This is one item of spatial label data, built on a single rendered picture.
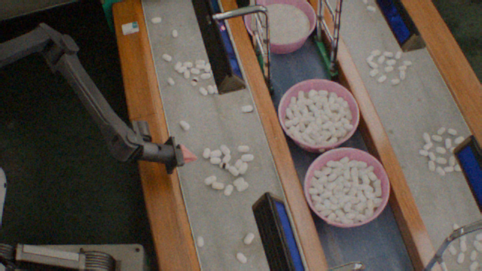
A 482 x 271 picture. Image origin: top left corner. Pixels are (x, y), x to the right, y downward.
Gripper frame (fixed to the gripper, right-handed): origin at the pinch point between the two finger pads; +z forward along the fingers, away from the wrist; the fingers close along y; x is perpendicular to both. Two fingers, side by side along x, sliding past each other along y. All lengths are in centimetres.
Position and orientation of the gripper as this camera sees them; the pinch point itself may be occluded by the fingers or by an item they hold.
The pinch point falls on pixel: (193, 158)
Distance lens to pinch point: 180.6
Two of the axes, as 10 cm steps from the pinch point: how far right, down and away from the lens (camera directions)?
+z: 7.8, 1.4, 6.1
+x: -5.7, 5.4, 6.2
